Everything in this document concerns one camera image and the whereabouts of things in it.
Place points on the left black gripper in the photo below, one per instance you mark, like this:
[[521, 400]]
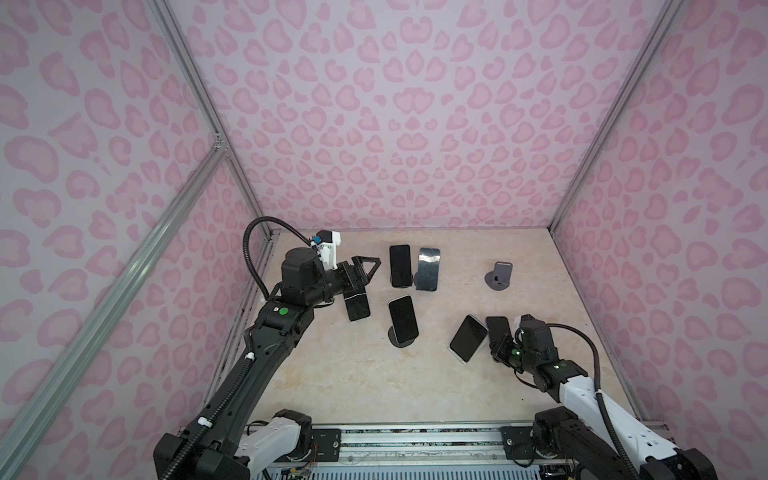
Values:
[[361, 279]]

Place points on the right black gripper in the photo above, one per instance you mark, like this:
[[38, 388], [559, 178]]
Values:
[[498, 353]]

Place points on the black phone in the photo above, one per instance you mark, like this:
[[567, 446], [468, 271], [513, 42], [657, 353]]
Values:
[[402, 313], [498, 328], [357, 304], [468, 338], [401, 275]]

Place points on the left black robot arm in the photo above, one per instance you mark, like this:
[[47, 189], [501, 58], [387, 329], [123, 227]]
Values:
[[252, 372]]

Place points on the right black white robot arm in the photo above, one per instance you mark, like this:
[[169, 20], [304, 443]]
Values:
[[600, 414]]

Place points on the grey round phone stand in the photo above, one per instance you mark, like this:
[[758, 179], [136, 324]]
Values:
[[499, 278]]

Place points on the black round phone stand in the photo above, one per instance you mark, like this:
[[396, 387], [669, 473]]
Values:
[[402, 337]]

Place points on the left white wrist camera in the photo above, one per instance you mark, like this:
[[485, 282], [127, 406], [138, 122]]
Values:
[[326, 243]]

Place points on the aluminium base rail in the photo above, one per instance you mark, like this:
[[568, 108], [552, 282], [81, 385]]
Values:
[[290, 437]]

